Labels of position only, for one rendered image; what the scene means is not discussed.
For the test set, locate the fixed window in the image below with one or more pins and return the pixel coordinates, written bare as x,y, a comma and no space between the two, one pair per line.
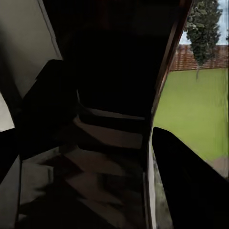
194,104

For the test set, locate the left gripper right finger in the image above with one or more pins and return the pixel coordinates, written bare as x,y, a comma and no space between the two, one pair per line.
197,195

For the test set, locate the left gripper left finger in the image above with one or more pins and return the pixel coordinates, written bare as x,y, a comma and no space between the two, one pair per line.
9,151

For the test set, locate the bottle of coffee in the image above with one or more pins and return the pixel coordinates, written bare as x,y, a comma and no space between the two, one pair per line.
82,80

